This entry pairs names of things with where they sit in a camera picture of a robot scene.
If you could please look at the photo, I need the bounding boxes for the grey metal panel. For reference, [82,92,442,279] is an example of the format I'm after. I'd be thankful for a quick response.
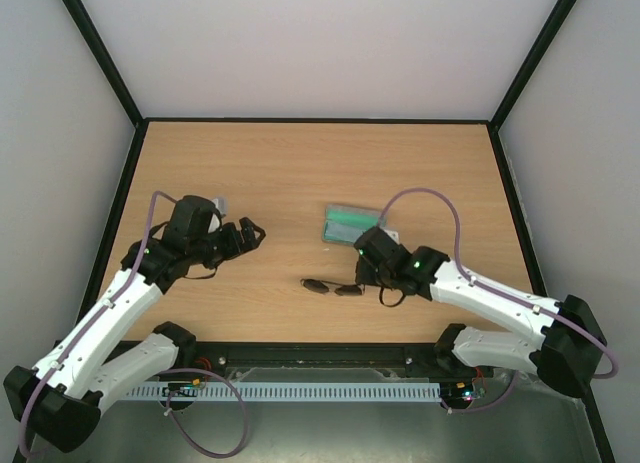
[37,375,603,462]

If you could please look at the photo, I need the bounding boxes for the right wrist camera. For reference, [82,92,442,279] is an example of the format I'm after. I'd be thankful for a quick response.
[383,227,400,244]

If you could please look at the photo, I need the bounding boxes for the dark round sunglasses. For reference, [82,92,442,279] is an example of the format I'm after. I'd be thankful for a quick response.
[300,278,364,297]

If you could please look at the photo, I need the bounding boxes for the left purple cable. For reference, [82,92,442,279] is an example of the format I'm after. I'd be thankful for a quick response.
[18,190,250,458]

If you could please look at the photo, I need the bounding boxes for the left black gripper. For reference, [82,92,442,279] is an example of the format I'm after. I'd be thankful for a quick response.
[189,217,267,269]

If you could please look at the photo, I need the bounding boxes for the blue cleaning cloth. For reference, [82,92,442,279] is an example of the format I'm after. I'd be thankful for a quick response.
[322,221,367,245]

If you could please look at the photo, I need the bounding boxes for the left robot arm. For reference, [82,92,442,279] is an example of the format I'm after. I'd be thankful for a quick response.
[3,195,266,458]

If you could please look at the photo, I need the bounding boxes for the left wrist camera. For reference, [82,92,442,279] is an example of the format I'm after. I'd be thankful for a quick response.
[208,197,228,233]

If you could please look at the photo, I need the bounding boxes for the blue slotted cable duct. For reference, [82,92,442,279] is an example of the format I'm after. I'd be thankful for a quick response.
[123,381,441,403]

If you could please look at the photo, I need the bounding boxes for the grey glasses case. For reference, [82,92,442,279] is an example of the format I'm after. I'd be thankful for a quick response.
[321,204,400,246]

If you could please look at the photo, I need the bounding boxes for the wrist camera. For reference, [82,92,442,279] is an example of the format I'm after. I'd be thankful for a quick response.
[208,197,228,233]
[383,227,400,244]

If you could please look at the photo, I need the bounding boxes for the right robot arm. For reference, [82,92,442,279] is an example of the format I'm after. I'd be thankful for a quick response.
[354,227,606,398]

